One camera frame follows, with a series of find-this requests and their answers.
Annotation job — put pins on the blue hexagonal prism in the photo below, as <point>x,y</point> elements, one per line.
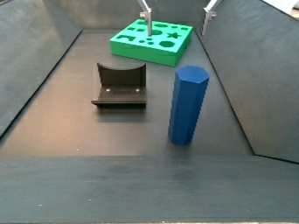
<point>190,86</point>

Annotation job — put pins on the green shape sorting board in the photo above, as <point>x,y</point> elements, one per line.
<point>162,48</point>

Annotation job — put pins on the black curved holder bracket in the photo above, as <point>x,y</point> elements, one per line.
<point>122,86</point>

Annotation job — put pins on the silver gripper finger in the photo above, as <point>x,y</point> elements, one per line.
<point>210,14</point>
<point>146,15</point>

